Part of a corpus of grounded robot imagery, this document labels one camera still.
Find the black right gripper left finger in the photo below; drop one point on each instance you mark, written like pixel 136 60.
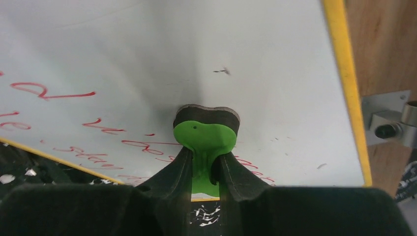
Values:
pixel 160 206

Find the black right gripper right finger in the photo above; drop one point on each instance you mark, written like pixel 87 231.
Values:
pixel 251 207

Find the green black whiteboard eraser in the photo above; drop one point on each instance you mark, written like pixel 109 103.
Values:
pixel 208 133

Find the orange framed whiteboard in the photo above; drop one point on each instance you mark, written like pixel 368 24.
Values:
pixel 96 84

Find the brown wooden board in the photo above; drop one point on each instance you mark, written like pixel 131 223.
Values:
pixel 384 40

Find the grey metal bracket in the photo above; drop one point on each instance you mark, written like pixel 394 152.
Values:
pixel 390 118

